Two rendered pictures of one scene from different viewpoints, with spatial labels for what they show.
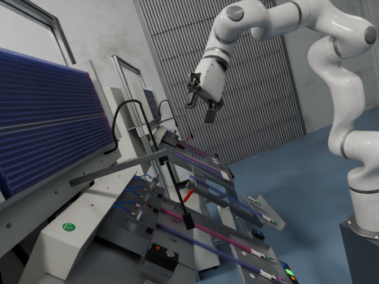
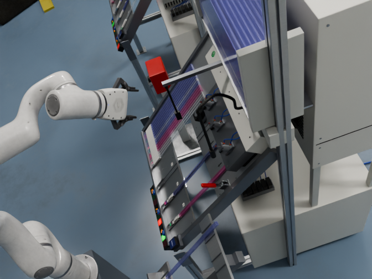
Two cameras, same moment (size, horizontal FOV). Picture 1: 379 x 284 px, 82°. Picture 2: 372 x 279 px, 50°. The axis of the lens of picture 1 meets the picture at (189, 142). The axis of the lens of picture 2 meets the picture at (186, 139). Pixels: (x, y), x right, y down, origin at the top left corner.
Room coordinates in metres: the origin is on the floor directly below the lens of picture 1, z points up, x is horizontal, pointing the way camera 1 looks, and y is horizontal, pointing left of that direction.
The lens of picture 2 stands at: (1.56, 0.08, 2.38)
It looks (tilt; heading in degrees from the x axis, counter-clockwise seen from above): 54 degrees down; 181
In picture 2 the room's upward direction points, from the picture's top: 24 degrees counter-clockwise
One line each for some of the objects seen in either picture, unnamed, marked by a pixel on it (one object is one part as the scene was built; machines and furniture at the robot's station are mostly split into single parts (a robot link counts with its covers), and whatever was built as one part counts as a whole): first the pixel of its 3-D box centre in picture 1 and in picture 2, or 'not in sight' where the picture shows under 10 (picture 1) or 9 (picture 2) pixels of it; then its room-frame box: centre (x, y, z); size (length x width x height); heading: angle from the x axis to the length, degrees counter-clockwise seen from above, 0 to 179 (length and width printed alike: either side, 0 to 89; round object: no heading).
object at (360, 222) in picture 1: (370, 206); (69, 269); (0.81, -0.63, 0.79); 0.19 x 0.19 x 0.18
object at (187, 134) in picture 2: not in sight; (172, 107); (-0.19, 0.05, 0.39); 0.24 x 0.24 x 0.78; 87
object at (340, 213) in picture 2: not in sight; (282, 178); (0.56, 0.47, 0.31); 0.70 x 0.65 x 0.62; 177
